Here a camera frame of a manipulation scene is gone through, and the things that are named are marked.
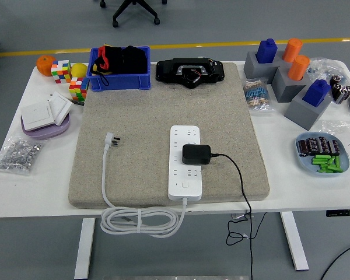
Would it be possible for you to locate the black device housing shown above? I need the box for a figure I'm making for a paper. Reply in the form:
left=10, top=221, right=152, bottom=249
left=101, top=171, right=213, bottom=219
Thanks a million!
left=155, top=57, right=225, bottom=90

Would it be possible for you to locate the blue plastic bin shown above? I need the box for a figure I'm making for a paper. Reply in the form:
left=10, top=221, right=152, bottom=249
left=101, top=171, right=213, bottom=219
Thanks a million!
left=86, top=45, right=152, bottom=92

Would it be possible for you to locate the black floor cable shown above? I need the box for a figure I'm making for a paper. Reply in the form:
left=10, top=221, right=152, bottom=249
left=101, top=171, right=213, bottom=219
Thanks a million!
left=320, top=241, right=350, bottom=280

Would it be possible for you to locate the black bag with red trim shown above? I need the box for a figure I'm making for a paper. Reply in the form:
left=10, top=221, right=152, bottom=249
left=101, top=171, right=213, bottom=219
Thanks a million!
left=89, top=45, right=149, bottom=87

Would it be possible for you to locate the purple tray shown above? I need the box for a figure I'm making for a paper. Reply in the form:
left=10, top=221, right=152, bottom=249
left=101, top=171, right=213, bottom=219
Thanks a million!
left=20, top=112, right=71, bottom=139

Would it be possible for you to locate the colourful puzzle cube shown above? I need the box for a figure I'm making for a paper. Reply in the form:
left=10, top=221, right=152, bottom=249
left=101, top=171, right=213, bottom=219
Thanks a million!
left=50, top=59, right=73, bottom=85
left=68, top=76, right=90, bottom=102

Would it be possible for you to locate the thin black adapter cord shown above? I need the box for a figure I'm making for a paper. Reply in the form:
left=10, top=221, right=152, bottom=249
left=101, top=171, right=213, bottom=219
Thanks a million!
left=211, top=152, right=268, bottom=280

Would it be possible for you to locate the orange cylinder peg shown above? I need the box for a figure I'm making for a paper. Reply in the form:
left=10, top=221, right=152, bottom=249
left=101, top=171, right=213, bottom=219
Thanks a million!
left=287, top=55, right=311, bottom=82
left=282, top=38, right=303, bottom=63

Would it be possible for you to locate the white wall switch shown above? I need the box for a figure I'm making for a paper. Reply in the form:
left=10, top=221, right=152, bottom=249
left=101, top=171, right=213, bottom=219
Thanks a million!
left=48, top=91, right=74, bottom=127
left=20, top=102, right=57, bottom=132

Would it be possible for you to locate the bag of metal nuts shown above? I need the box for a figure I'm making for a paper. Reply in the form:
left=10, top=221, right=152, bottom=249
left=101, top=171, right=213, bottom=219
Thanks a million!
left=0, top=134, right=47, bottom=177

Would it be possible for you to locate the pile of green batteries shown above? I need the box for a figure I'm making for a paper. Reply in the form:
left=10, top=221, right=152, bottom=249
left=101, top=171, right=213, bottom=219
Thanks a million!
left=310, top=154, right=344, bottom=174

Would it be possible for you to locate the blue block peg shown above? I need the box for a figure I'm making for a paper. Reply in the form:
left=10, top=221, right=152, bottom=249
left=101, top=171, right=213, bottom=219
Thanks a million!
left=255, top=38, right=278, bottom=64
left=302, top=79, right=332, bottom=108

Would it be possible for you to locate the grey-brown mat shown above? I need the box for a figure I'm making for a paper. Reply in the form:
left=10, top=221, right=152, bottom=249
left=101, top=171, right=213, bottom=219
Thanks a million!
left=68, top=61, right=271, bottom=209

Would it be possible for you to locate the light blue plate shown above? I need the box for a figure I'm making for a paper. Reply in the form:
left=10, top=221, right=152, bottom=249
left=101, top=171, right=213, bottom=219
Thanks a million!
left=295, top=132, right=350, bottom=178

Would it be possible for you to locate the clear bag of small parts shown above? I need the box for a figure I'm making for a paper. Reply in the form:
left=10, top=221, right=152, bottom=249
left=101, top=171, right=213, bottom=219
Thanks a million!
left=307, top=57, right=348, bottom=85

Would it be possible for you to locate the row of black capacitors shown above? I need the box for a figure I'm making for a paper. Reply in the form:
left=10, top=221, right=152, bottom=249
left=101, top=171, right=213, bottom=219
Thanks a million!
left=296, top=136, right=341, bottom=158

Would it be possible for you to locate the black plug adapter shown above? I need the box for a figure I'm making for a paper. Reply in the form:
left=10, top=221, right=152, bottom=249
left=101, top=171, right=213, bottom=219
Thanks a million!
left=181, top=143, right=213, bottom=166

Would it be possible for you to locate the white table leg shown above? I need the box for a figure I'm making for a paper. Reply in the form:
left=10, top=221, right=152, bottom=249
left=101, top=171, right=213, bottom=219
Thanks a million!
left=73, top=218, right=96, bottom=280
left=281, top=211, right=310, bottom=271

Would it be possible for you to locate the white power cord with plug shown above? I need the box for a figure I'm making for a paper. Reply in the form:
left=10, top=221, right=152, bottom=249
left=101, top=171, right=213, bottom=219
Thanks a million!
left=100, top=131, right=190, bottom=239

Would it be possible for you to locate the black table control panel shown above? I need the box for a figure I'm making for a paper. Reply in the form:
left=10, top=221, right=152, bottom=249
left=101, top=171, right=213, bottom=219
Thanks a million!
left=325, top=209, right=350, bottom=218

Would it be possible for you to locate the grey block holder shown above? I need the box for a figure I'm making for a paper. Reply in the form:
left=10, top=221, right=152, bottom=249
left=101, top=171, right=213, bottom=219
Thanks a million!
left=283, top=92, right=334, bottom=131
left=243, top=51, right=289, bottom=85
left=271, top=65, right=310, bottom=103

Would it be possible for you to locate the yellow lemon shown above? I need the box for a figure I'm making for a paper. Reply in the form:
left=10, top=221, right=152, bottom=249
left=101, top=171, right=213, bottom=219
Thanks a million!
left=71, top=62, right=89, bottom=79

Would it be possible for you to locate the white power strip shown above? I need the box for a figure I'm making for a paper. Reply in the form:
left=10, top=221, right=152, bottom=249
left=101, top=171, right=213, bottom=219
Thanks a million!
left=167, top=125, right=203, bottom=202

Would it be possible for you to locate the bag of resistors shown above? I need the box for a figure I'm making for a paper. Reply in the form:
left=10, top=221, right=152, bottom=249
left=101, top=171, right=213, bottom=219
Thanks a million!
left=243, top=77, right=275, bottom=112

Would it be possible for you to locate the orange fruit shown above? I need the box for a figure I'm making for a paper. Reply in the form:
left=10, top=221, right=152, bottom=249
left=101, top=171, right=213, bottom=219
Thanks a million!
left=36, top=55, right=57, bottom=77

